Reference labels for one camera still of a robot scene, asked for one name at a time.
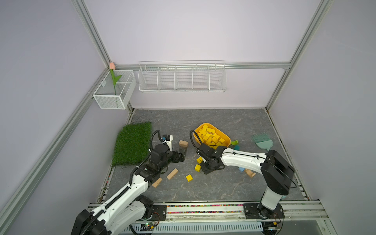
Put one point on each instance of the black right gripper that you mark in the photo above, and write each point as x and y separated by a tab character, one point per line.
204	170

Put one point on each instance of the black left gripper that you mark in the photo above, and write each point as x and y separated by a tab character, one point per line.
181	154

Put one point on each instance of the yellow plastic tub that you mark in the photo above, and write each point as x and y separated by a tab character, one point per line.
211	136

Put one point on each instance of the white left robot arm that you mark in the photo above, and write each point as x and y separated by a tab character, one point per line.
129	204

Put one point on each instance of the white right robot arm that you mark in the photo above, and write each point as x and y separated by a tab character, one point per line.
276	170

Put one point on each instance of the yellow cube below flat block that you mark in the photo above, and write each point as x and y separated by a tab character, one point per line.
198	168

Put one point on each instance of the natural wood long block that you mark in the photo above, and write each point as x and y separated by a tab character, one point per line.
172	174

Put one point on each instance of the green arch block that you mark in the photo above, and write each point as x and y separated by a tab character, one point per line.
234	143

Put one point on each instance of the natural wood block lower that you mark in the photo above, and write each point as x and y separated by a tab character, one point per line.
157	182

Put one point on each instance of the green artificial grass mat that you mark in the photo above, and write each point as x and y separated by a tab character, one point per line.
132	144

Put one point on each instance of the yellow small cube bottom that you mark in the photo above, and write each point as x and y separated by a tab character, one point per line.
189	178

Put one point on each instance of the natural wood arch block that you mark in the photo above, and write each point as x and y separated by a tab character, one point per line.
250	173

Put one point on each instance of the green plastic dustpan brush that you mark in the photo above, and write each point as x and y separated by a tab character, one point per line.
263	141

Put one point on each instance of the white mesh corner basket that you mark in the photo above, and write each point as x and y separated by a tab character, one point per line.
104	94

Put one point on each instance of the pink artificial tulip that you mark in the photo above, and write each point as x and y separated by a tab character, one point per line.
115	78

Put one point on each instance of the white wire shelf basket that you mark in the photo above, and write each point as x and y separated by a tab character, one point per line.
182	76

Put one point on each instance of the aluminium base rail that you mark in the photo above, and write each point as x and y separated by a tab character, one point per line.
206	218

